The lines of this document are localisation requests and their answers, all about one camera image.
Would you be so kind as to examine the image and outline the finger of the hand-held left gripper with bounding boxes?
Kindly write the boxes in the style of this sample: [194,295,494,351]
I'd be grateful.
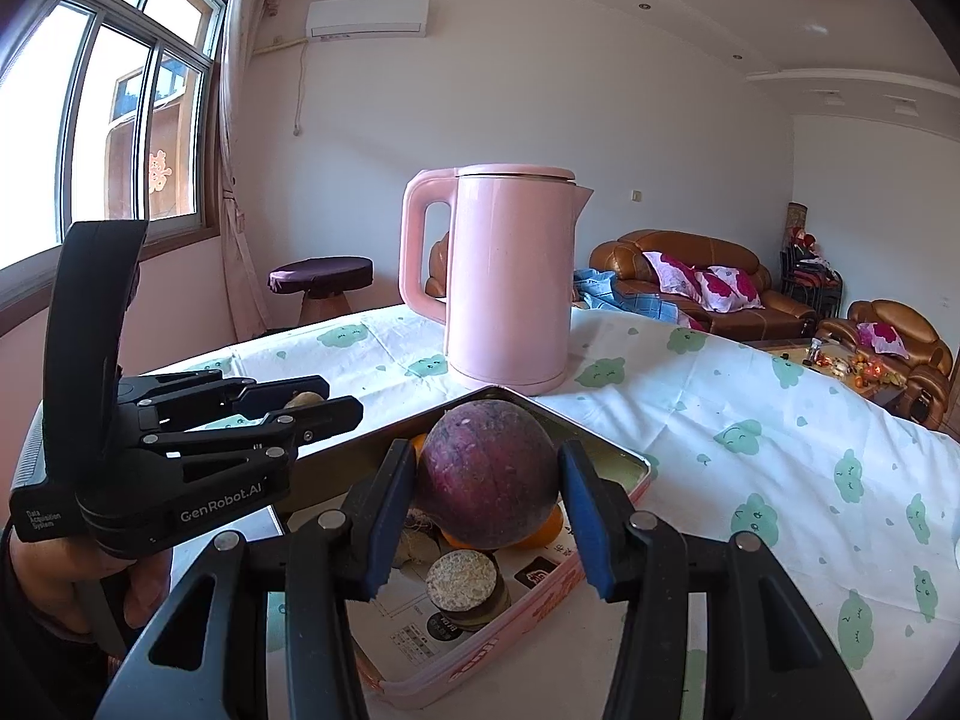
[120,369,331,432]
[142,395,365,481]

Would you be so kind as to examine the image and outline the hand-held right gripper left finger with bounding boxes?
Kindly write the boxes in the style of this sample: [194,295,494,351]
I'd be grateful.
[94,436,419,720]

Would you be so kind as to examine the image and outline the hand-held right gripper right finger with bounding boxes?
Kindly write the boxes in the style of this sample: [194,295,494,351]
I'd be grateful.
[556,439,872,720]

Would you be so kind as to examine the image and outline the large orange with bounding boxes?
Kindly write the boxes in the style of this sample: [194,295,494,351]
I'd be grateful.
[439,506,563,550]

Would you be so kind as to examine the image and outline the pink tin box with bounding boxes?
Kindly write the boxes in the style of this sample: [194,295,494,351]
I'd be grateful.
[281,385,652,704]

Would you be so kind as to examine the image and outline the round cracker stack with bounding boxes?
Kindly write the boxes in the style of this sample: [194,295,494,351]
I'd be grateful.
[425,549,512,632]

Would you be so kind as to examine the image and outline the round purple beetroot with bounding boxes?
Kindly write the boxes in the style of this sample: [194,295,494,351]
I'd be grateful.
[416,400,560,550]

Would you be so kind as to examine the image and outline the person's left forearm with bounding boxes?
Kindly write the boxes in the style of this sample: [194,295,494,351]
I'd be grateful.
[0,525,128,720]

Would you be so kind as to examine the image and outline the person's left hand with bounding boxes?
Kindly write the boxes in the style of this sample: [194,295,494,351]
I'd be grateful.
[11,534,173,638]

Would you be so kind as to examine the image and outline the printed paper leaflet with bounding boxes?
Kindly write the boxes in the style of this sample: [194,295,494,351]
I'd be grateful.
[352,540,593,683]

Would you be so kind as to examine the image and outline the purple cushioned stool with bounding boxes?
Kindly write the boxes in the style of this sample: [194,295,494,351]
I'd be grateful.
[268,256,374,325]

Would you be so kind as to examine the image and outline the brown leather chair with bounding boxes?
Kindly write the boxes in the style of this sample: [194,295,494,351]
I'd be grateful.
[425,231,451,299]

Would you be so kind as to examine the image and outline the white green printed tablecloth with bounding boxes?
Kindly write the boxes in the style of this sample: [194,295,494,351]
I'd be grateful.
[19,305,960,720]

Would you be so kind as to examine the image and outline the blue cloth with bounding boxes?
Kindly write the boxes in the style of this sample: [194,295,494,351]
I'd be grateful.
[574,268,710,331]

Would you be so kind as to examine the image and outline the pink curtain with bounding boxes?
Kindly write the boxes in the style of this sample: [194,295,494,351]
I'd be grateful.
[217,0,286,342]

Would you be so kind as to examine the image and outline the window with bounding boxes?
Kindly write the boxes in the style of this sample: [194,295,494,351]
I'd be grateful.
[0,0,230,278]

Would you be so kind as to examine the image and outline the pink electric kettle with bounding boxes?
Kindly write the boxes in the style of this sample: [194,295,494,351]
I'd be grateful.
[399,163,595,397]

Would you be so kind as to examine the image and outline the pink floral cushion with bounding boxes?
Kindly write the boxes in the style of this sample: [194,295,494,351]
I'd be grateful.
[643,251,713,297]
[694,265,766,313]
[857,321,910,358]

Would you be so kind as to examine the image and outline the brown leather sofa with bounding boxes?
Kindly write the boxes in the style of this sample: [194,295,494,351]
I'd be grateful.
[589,229,818,340]

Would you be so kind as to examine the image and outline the cluttered coffee table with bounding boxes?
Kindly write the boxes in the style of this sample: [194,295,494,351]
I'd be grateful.
[750,337,912,410]

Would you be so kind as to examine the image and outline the stacked dark chairs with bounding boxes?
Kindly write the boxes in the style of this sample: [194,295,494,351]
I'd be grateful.
[780,244,845,320]

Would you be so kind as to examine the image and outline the brown leather armchair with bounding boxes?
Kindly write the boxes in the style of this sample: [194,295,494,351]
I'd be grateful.
[817,300,955,432]

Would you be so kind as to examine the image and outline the white air conditioner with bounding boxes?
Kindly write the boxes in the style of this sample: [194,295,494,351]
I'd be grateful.
[306,0,430,39]

